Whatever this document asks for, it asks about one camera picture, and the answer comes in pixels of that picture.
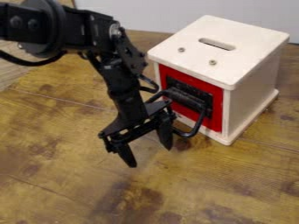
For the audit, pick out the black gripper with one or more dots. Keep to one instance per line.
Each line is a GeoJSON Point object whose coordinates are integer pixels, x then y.
{"type": "Point", "coordinates": [138, 117]}

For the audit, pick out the black metal drawer handle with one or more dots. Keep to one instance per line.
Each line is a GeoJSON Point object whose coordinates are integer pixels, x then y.
{"type": "Point", "coordinates": [193, 99]}

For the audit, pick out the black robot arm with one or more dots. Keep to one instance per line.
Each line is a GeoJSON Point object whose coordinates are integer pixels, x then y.
{"type": "Point", "coordinates": [49, 30]}

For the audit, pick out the white wooden box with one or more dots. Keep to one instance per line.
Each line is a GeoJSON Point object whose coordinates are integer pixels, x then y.
{"type": "Point", "coordinates": [230, 60]}

